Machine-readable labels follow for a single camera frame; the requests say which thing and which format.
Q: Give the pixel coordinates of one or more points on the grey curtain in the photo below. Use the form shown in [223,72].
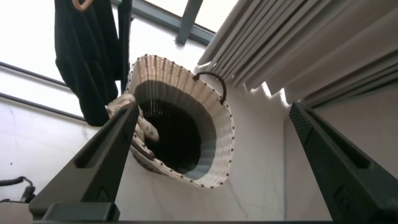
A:
[295,37]

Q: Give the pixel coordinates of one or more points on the pink clothes hanger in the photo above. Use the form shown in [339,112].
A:
[81,7]

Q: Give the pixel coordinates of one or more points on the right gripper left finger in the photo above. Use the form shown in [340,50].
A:
[90,183]

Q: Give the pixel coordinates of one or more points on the cream printed garment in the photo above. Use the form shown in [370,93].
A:
[149,130]

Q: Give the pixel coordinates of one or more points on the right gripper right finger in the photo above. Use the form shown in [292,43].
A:
[357,186]

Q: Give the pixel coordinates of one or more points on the black clothes rack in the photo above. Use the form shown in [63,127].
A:
[31,103]

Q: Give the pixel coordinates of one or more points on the black garment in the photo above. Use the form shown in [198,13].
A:
[87,62]

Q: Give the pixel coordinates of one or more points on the white laundry basket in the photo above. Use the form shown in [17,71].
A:
[217,130]

